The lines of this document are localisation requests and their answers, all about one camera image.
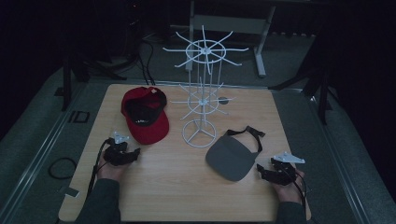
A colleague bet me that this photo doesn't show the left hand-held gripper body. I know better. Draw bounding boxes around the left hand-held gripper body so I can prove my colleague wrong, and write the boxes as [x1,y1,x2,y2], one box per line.
[103,131,133,167]

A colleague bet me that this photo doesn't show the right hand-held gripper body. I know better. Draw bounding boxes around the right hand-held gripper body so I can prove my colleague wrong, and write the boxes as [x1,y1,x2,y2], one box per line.
[269,151,306,187]

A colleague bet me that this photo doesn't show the red baseball cap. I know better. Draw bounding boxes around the red baseball cap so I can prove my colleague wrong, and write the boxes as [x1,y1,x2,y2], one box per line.
[120,86,171,146]

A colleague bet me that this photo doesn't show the grey sun visor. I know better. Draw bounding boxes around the grey sun visor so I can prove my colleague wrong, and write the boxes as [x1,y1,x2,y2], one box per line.
[205,125,266,183]

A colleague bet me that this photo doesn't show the white wire hat rack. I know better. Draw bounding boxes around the white wire hat rack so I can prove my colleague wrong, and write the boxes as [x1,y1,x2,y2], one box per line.
[162,24,249,148]

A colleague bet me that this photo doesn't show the person's left hand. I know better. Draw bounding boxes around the person's left hand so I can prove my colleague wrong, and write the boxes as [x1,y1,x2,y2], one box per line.
[96,160,133,182]

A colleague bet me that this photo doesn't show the person's right hand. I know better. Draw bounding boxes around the person's right hand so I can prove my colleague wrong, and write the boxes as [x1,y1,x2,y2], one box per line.
[274,169,308,205]

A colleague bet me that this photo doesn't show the small grey flat piece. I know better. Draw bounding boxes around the small grey flat piece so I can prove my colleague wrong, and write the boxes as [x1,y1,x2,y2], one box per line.
[64,187,80,199]

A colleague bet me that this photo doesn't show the black metal stand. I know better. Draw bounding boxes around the black metal stand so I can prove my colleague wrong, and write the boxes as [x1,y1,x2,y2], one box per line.
[268,66,333,126]
[53,55,128,112]

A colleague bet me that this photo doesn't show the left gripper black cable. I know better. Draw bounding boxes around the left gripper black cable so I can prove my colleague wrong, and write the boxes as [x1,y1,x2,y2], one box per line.
[86,137,114,198]

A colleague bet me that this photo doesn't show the black rectangular bracket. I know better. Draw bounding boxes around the black rectangular bracket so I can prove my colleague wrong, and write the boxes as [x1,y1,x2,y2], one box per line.
[67,110,91,124]

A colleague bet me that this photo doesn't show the black cable loop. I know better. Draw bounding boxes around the black cable loop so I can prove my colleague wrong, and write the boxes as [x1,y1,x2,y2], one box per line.
[48,157,78,180]

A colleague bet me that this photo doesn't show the black floor cables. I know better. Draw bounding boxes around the black floor cables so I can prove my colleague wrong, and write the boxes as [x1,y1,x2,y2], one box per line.
[135,38,157,87]

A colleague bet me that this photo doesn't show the white desk frame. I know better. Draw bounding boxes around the white desk frame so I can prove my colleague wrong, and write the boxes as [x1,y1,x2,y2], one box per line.
[186,0,277,78]

